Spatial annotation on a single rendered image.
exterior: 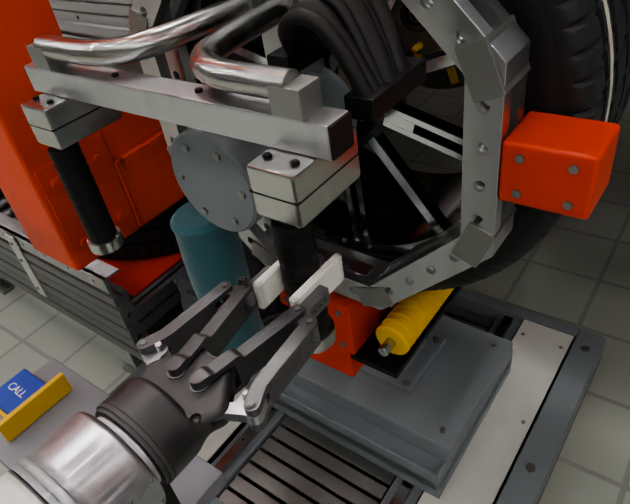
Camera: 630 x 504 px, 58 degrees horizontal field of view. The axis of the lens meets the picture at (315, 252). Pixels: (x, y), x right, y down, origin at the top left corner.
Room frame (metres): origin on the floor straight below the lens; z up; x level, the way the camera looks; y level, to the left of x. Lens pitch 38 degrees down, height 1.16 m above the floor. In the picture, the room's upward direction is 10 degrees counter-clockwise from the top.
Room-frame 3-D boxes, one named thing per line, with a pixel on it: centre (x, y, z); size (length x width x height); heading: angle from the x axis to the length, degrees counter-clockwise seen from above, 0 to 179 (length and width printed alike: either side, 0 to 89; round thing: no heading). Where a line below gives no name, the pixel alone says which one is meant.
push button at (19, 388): (0.65, 0.52, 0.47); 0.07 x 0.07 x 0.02; 48
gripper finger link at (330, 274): (0.38, 0.00, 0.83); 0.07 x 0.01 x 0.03; 137
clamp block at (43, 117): (0.65, 0.25, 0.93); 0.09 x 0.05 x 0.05; 138
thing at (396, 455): (0.85, -0.09, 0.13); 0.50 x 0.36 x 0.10; 48
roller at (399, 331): (0.68, -0.17, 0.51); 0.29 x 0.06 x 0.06; 138
